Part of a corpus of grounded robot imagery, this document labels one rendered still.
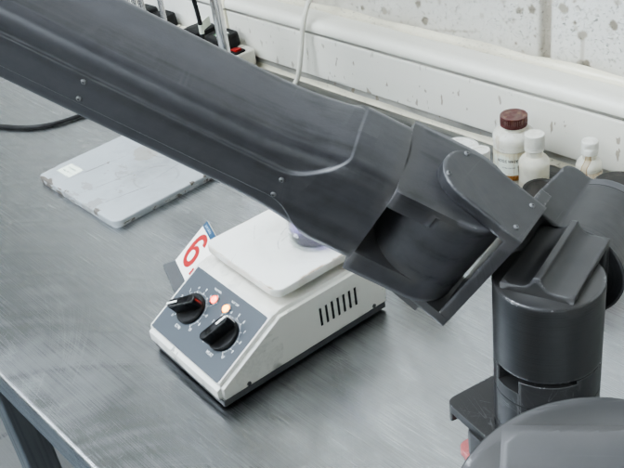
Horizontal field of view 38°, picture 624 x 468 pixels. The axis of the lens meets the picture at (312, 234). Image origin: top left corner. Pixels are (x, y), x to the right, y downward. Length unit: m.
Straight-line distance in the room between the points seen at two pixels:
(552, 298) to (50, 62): 0.27
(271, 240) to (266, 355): 0.12
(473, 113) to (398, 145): 0.71
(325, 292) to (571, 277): 0.39
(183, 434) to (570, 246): 0.43
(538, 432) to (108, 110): 0.32
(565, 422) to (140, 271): 0.85
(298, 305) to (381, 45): 0.52
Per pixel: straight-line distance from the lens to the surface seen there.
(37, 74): 0.46
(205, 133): 0.44
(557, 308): 0.45
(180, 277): 0.98
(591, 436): 0.18
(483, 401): 0.55
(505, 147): 1.04
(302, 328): 0.82
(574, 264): 0.48
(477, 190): 0.45
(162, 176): 1.17
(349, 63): 1.29
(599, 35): 1.07
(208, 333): 0.80
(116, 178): 1.20
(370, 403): 0.80
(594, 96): 1.05
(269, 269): 0.82
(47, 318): 0.99
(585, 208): 0.52
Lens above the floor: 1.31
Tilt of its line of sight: 33 degrees down
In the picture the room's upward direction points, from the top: 9 degrees counter-clockwise
